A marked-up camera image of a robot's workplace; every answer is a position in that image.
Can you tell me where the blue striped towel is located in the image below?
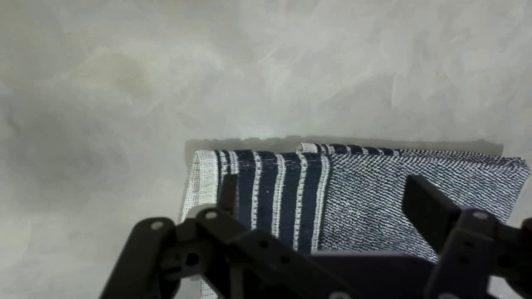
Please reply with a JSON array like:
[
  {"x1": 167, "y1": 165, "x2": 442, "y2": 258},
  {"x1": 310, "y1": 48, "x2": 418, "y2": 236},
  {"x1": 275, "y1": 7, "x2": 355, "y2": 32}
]
[{"x1": 179, "y1": 141, "x2": 532, "y2": 263}]

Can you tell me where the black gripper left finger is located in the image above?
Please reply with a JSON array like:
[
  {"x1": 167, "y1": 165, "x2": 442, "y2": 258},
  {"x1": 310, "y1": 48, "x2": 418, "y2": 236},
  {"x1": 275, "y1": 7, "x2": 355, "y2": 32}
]
[{"x1": 97, "y1": 173, "x2": 345, "y2": 299}]

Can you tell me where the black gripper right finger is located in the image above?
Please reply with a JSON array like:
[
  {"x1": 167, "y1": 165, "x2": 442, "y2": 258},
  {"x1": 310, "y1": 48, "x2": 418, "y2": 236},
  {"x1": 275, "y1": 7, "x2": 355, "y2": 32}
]
[{"x1": 400, "y1": 173, "x2": 532, "y2": 299}]

